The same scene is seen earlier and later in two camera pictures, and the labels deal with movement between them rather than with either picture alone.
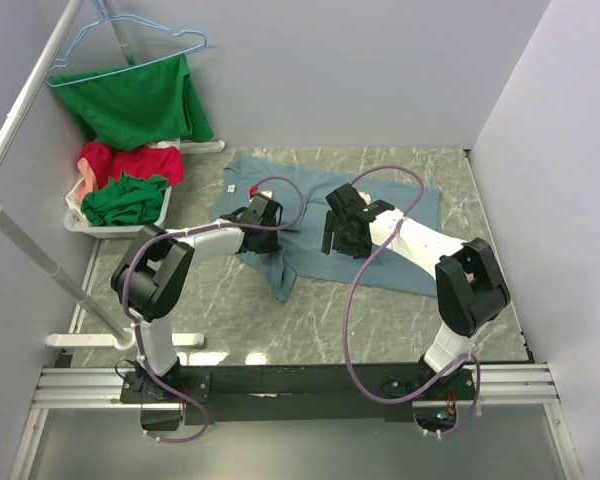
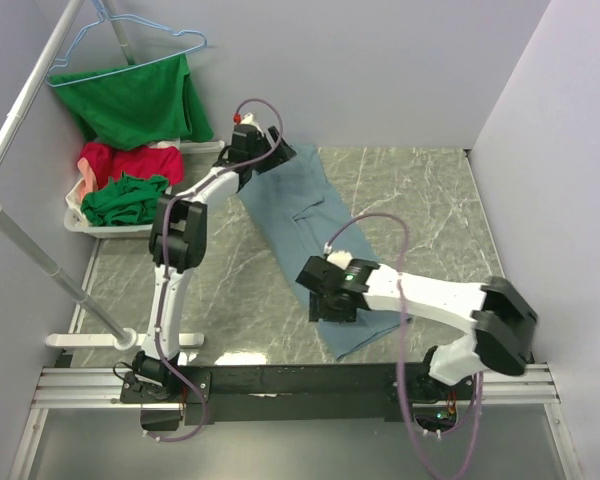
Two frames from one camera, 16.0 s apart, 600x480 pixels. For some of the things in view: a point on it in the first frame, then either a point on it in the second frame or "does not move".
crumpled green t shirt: x=125 y=200 does not move
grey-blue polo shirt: x=302 y=198 to x=302 y=209
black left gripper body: x=269 y=242 to x=266 y=157
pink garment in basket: x=89 y=182 does not move
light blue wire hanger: x=57 y=66 does not move
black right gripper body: x=342 y=242 to x=322 y=306
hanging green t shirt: x=135 y=105 does not move
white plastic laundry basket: x=74 y=219 does not move
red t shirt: x=109 y=162 does not move
